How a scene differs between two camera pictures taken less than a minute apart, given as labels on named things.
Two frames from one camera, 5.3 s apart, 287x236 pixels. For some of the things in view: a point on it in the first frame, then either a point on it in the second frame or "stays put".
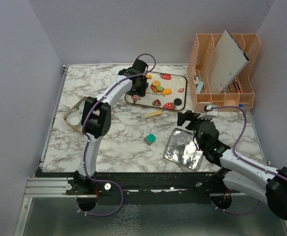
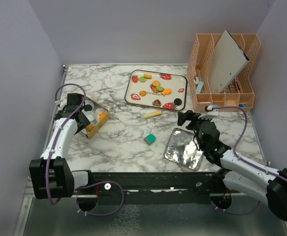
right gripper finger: [188, 115] stays put
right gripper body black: [195, 124] stays put
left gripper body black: [140, 90] -> [82, 124]
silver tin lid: [180, 149] stays put
